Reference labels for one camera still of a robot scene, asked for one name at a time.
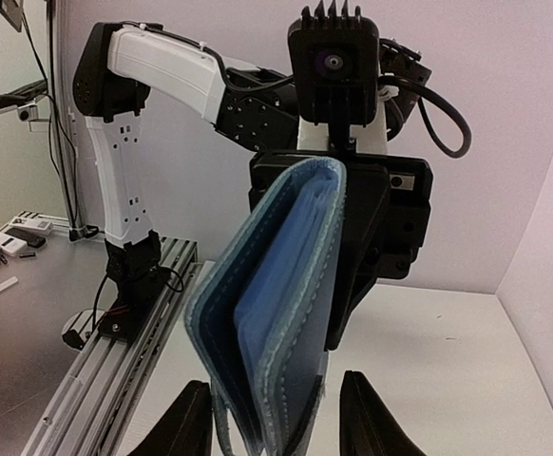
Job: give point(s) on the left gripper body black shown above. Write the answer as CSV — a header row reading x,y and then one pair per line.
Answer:
x,y
402,233

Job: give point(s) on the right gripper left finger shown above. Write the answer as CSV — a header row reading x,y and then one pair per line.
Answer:
x,y
185,429

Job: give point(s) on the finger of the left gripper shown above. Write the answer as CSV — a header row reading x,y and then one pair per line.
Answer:
x,y
367,193

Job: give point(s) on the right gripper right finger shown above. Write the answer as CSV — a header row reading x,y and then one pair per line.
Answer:
x,y
367,427

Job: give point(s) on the blue leather card holder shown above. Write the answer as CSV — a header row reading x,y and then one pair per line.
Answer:
x,y
259,320

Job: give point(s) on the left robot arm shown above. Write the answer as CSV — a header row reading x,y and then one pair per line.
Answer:
x,y
254,107

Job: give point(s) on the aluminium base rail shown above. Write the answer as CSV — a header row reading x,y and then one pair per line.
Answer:
x,y
90,410

